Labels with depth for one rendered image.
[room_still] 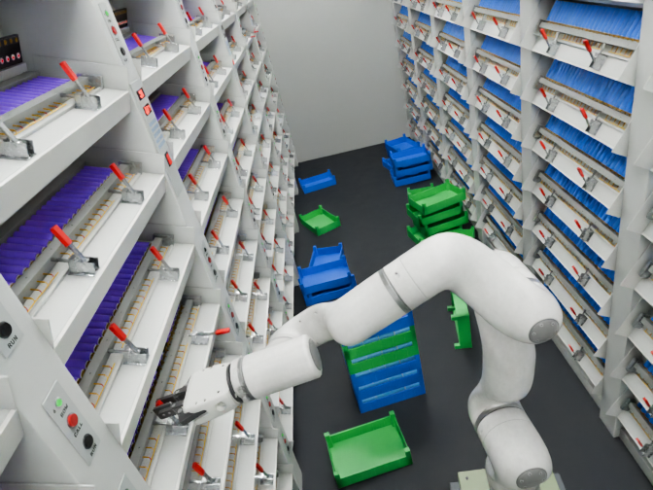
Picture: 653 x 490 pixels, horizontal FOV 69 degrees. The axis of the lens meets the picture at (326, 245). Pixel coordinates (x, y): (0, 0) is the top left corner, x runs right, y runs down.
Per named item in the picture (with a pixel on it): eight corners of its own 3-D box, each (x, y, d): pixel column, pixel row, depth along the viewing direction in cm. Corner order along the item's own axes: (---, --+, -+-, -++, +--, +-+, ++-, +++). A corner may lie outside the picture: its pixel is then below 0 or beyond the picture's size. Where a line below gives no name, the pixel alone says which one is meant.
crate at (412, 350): (403, 324, 215) (400, 310, 211) (419, 354, 197) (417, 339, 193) (339, 343, 213) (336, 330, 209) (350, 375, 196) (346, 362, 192)
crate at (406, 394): (410, 362, 227) (408, 349, 223) (426, 393, 209) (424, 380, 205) (350, 380, 225) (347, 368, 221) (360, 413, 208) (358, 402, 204)
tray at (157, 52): (190, 59, 166) (189, 16, 159) (142, 101, 114) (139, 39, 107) (130, 52, 164) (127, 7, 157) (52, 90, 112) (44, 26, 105)
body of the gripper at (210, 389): (249, 413, 88) (195, 432, 90) (253, 373, 97) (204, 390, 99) (229, 388, 84) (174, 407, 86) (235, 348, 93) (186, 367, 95)
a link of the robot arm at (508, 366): (488, 472, 106) (461, 415, 120) (540, 461, 106) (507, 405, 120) (492, 292, 81) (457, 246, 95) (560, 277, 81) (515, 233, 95)
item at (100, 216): (165, 191, 116) (163, 136, 109) (58, 374, 64) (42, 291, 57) (78, 183, 114) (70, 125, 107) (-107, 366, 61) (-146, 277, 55)
